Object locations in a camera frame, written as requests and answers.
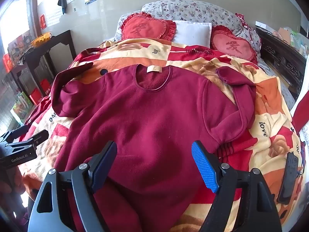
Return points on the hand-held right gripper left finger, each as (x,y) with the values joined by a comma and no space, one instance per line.
(106,165)

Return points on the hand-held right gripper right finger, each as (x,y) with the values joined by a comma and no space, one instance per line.
(205,168)

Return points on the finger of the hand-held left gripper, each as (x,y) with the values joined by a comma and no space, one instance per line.
(38,137)
(14,133)

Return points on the maroon fleece sweater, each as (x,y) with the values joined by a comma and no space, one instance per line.
(149,116)

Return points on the colourful boxes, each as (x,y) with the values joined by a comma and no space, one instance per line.
(21,106)

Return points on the small red packet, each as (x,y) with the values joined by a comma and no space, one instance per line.
(7,62)

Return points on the black remote control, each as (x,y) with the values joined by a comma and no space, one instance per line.
(288,178)

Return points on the red orange printed blanket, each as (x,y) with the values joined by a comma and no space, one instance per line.
(265,101)

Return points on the dark wooden table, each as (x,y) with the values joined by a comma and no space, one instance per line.
(55,43)

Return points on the orange plastic basket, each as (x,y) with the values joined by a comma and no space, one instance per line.
(42,38)

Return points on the red cloth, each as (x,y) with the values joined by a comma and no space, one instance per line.
(301,113)

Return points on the red heart-shaped pillow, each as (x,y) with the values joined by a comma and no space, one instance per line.
(231,44)
(144,27)

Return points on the dark carved wooden cabinet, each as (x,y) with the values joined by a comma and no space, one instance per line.
(282,60)

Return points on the white pillow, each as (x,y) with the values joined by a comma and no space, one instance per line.
(192,33)

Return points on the dark hanging cloth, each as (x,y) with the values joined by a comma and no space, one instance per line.
(62,1)

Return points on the pile of pale packets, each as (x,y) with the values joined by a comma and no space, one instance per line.
(289,37)

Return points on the floral pillow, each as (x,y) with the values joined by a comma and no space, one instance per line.
(193,11)

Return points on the red wall sticker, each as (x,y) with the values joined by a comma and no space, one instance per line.
(43,21)

